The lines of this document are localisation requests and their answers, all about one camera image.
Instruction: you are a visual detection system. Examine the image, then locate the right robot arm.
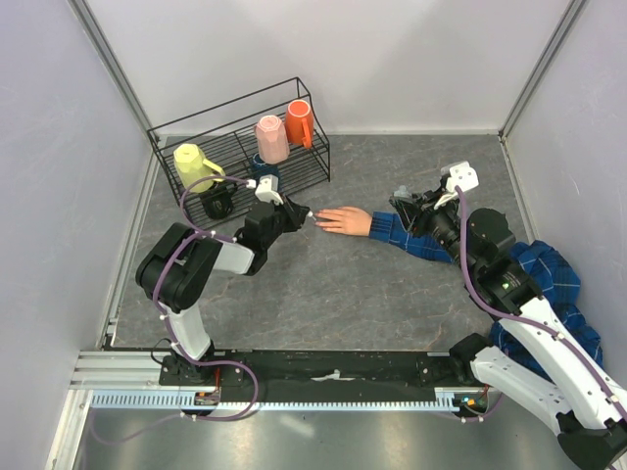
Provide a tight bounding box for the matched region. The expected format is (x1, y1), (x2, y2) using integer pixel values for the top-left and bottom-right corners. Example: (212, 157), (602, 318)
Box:
(389, 187), (626, 469)

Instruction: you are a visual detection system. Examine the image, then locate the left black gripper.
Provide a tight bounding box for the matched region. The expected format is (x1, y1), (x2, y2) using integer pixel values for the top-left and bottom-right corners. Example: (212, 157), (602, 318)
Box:
(263, 193), (310, 250)

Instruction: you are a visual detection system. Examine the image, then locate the orange mug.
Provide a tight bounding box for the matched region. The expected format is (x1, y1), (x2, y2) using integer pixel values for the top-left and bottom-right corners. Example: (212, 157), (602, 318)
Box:
(285, 99), (314, 149)

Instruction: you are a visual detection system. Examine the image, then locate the yellow faceted mug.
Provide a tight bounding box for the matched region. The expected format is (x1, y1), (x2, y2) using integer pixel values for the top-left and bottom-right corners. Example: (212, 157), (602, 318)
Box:
(173, 143), (225, 194)

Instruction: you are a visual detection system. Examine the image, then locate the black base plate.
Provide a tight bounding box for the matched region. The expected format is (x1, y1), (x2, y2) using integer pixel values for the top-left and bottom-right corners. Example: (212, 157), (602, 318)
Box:
(159, 350), (483, 400)

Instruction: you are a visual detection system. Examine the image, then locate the black wire dish rack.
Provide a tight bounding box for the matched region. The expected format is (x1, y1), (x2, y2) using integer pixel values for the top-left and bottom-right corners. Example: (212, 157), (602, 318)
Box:
(147, 76), (331, 201)

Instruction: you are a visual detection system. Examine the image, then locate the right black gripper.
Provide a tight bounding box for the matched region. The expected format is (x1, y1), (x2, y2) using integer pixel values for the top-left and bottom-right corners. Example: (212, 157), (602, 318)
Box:
(391, 185), (478, 275)

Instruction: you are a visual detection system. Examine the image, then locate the mannequin hand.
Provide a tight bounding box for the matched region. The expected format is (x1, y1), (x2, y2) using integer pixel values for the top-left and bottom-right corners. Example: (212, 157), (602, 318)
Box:
(314, 207), (372, 237)

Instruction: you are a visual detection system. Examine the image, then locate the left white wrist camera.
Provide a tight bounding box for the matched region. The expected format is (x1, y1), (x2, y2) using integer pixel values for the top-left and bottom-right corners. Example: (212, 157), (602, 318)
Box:
(255, 174), (283, 206)

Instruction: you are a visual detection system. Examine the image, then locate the blue plaid sleeve forearm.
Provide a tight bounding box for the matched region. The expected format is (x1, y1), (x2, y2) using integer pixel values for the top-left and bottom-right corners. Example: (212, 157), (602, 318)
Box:
(368, 211), (453, 263)

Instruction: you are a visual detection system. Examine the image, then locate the pink mug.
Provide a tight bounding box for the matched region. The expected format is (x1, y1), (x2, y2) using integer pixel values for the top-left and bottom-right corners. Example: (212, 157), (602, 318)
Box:
(255, 115), (290, 165)

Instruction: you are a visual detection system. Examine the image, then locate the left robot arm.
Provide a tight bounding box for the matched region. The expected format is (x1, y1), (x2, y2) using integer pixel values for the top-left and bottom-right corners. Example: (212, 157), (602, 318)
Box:
(135, 197), (313, 385)

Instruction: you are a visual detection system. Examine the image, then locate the nail polish bottle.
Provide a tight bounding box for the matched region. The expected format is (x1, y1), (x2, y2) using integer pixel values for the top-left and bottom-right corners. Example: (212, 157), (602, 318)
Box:
(392, 185), (412, 200)

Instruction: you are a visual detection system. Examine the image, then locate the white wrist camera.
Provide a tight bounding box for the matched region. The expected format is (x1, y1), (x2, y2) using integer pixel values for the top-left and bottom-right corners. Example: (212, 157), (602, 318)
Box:
(434, 161), (479, 210)
(255, 174), (283, 206)

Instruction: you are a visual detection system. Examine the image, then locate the black round object under rack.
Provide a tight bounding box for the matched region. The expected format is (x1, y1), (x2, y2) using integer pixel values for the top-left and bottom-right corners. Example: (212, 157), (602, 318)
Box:
(202, 193), (234, 219)

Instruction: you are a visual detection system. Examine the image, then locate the light blue cable duct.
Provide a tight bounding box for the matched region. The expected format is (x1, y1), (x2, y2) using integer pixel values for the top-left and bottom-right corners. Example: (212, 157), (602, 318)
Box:
(91, 390), (485, 412)

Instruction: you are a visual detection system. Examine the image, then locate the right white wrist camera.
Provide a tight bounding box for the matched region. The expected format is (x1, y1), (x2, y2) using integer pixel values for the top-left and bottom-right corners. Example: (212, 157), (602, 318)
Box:
(434, 161), (479, 210)

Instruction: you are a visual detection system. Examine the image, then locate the blue plaid cloth pile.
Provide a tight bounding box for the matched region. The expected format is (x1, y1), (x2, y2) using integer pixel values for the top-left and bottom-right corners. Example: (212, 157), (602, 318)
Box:
(489, 240), (604, 381)

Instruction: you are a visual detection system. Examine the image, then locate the blue item in rack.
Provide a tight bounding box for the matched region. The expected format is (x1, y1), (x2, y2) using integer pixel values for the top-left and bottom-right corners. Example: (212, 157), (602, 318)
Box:
(250, 153), (280, 184)

